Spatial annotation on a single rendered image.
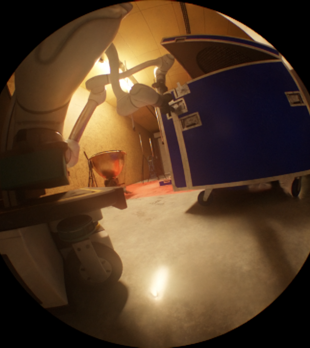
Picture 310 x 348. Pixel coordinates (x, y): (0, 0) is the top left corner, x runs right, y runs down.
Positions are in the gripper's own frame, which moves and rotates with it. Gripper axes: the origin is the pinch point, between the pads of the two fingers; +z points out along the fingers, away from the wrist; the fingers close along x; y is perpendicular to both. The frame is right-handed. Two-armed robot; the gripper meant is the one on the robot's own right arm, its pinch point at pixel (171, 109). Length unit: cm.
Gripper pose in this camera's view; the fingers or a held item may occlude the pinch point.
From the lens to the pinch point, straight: 92.8
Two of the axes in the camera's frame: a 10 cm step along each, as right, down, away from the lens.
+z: 6.1, -1.3, 7.8
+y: -7.7, 1.3, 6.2
